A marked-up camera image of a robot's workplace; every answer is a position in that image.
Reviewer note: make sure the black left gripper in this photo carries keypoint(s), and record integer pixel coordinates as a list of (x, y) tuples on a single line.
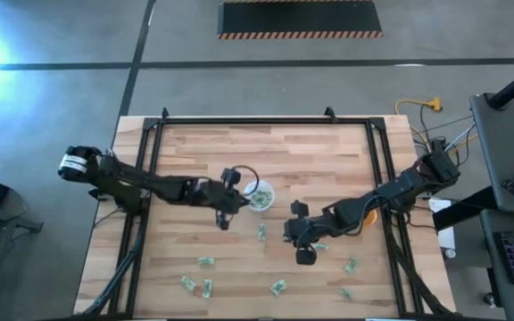
[(217, 196)]

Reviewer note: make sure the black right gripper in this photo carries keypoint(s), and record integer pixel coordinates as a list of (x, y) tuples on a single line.
[(304, 229)]

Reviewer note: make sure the green white stevia packet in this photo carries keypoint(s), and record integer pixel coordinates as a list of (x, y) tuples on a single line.
[(320, 245), (260, 199), (347, 293), (188, 283), (278, 287), (262, 232), (351, 264), (205, 261), (207, 288)]

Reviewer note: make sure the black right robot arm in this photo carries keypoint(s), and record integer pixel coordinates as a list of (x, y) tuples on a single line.
[(408, 187)]

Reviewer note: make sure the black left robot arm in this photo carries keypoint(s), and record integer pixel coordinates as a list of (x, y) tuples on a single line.
[(127, 183)]

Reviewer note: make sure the clear plastic cup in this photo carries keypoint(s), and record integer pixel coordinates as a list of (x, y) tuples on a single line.
[(268, 187)]

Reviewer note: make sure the white ceramic mug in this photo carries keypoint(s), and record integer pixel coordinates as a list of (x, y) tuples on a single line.
[(370, 217)]

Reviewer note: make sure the white paper sheet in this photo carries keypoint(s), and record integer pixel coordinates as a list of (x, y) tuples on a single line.
[(444, 234)]

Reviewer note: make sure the black mat orange striped edge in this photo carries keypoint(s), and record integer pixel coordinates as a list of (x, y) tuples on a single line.
[(299, 18)]

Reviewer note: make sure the small black remote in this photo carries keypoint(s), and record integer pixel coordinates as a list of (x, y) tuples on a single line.
[(512, 187)]

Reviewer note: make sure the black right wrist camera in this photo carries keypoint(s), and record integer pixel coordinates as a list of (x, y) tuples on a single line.
[(306, 256)]

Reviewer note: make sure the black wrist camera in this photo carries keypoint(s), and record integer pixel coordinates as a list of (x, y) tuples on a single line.
[(231, 177), (306, 256)]

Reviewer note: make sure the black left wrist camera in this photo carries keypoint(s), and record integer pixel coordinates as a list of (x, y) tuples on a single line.
[(231, 177)]

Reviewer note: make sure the black aluminium table frame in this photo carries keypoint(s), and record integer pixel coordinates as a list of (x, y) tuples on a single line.
[(261, 120)]

